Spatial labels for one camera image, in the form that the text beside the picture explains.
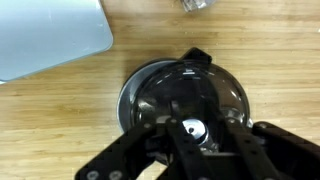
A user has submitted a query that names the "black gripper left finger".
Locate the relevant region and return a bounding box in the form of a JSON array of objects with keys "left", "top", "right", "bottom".
[{"left": 74, "top": 116, "right": 215, "bottom": 180}]

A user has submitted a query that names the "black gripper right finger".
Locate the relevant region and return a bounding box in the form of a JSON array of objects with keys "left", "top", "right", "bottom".
[{"left": 217, "top": 115, "right": 320, "bottom": 180}]

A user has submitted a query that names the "gray cooking pot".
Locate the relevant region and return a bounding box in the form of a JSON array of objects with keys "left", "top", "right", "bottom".
[{"left": 116, "top": 47, "right": 255, "bottom": 165}]

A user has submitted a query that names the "white digital kitchen scale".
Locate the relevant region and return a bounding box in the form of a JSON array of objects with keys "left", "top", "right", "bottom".
[{"left": 0, "top": 0, "right": 115, "bottom": 85}]

